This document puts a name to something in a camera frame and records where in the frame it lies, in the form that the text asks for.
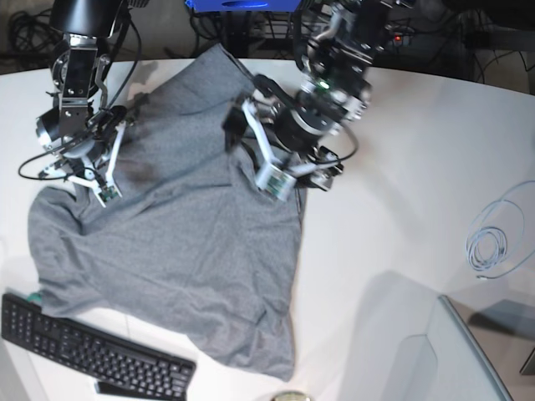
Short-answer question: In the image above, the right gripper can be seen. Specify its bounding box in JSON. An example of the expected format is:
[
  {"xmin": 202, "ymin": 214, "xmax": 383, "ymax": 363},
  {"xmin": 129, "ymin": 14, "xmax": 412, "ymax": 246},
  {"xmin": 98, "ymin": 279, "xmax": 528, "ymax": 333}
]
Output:
[{"xmin": 39, "ymin": 106, "xmax": 127, "ymax": 207}]

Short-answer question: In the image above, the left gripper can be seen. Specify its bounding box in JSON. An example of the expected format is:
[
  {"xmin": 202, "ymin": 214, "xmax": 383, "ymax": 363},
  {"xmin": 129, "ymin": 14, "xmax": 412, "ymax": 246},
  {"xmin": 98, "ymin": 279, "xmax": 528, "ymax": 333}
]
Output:
[{"xmin": 222, "ymin": 74, "xmax": 345, "ymax": 201}]

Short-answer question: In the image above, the grey t-shirt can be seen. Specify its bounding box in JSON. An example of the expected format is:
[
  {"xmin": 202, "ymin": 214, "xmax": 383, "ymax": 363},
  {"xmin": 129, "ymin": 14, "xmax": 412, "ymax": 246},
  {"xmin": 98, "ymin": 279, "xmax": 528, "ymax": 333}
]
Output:
[{"xmin": 28, "ymin": 46, "xmax": 307, "ymax": 381}]

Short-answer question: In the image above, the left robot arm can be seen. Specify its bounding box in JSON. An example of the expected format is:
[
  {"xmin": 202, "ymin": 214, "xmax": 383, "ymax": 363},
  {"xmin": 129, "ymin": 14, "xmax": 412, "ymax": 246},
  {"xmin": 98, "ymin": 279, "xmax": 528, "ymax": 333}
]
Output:
[{"xmin": 222, "ymin": 1, "xmax": 394, "ymax": 201}]

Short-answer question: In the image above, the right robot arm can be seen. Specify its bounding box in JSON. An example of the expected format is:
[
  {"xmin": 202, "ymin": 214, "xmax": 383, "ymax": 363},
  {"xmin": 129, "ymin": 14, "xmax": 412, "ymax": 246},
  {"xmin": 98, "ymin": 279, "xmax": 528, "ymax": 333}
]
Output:
[{"xmin": 35, "ymin": 1, "xmax": 147, "ymax": 206}]

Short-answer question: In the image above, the blue box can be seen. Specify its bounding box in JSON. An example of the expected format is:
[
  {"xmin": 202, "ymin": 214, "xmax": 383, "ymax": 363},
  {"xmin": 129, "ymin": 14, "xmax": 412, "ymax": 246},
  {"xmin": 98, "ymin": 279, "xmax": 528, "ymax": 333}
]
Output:
[{"xmin": 185, "ymin": 0, "xmax": 300, "ymax": 13}]

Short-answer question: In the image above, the black power strip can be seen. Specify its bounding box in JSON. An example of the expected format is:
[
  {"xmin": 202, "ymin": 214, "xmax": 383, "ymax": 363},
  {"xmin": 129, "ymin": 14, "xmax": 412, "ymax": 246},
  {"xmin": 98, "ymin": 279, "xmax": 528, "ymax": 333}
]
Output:
[{"xmin": 389, "ymin": 32, "xmax": 415, "ymax": 47}]

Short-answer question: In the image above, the green tape roll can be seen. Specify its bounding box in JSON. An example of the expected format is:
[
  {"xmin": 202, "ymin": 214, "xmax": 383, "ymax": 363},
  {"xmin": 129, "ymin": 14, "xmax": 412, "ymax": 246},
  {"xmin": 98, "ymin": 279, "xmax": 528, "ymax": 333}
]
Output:
[{"xmin": 26, "ymin": 292, "xmax": 43, "ymax": 306}]

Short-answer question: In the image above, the black computer keyboard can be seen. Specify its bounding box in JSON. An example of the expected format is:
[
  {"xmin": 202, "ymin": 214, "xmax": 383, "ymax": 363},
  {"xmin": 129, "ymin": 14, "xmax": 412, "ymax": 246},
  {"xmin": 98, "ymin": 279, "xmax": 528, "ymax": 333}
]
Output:
[{"xmin": 1, "ymin": 293, "xmax": 196, "ymax": 400}]

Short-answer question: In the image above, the round brass object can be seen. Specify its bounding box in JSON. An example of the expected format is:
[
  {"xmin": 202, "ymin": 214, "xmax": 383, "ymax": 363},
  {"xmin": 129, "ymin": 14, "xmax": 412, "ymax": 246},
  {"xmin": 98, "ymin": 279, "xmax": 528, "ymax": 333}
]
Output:
[{"xmin": 270, "ymin": 390, "xmax": 312, "ymax": 401}]

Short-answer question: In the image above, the coiled light blue cable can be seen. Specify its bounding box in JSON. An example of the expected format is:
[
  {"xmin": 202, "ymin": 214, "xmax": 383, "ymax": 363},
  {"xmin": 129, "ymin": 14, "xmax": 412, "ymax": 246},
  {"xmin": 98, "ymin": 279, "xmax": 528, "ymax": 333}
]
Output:
[{"xmin": 466, "ymin": 180, "xmax": 535, "ymax": 280}]

